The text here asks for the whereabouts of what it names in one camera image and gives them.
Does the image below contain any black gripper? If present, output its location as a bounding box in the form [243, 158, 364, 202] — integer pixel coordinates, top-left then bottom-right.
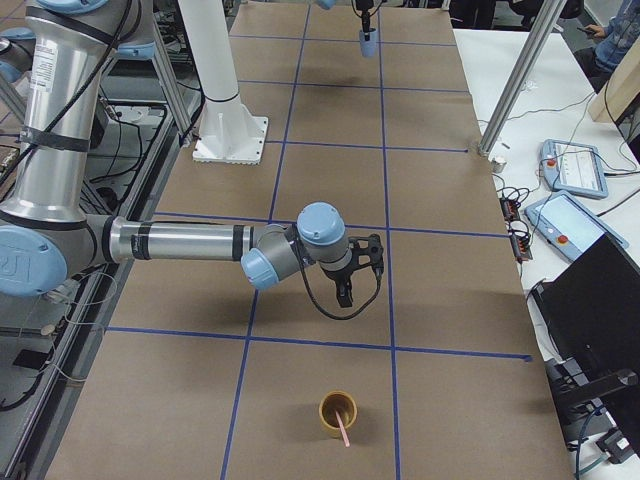
[321, 266, 358, 306]
[353, 0, 375, 42]

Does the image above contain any blue cup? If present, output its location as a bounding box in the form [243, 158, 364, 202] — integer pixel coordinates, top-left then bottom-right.
[359, 28, 378, 58]

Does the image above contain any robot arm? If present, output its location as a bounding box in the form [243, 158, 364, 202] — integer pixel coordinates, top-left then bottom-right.
[1, 1, 362, 307]
[312, 1, 378, 45]

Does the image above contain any yellow wooden cup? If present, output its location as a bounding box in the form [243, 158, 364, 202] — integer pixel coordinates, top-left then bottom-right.
[318, 390, 358, 438]

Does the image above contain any pink chopstick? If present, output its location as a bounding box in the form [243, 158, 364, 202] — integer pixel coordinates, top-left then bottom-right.
[335, 410, 351, 448]

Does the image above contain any brown paper table cover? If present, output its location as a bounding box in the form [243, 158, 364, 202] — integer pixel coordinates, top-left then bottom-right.
[47, 2, 571, 479]

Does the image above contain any black orange terminal strip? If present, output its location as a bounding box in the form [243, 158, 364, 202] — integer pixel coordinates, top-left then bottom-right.
[499, 197, 533, 264]

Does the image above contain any small metal cylinder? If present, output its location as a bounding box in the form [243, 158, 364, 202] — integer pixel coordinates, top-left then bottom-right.
[490, 156, 507, 174]

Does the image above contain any near teach pendant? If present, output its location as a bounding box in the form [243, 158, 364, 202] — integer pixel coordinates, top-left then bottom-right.
[525, 190, 629, 261]

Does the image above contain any teach pendant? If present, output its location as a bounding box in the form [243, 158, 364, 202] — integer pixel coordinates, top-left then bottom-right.
[539, 139, 609, 199]
[525, 190, 629, 261]

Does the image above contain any seated person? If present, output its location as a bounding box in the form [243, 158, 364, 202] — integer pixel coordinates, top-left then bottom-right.
[574, 0, 639, 93]

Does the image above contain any black monitor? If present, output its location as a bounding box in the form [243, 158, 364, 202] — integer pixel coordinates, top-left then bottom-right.
[533, 234, 639, 451]

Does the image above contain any far teach pendant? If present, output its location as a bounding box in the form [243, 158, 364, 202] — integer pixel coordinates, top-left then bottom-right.
[539, 139, 609, 199]

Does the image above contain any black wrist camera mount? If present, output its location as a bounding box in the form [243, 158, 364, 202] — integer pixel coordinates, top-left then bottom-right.
[348, 234, 384, 280]

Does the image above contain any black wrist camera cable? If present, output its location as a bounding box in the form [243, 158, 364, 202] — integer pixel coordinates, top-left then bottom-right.
[292, 239, 384, 321]

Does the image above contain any white camera post base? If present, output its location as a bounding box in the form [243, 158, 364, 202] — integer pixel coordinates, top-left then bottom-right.
[179, 0, 269, 165]

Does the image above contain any aluminium frame post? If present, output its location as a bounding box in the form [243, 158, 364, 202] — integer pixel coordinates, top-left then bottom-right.
[477, 0, 566, 158]

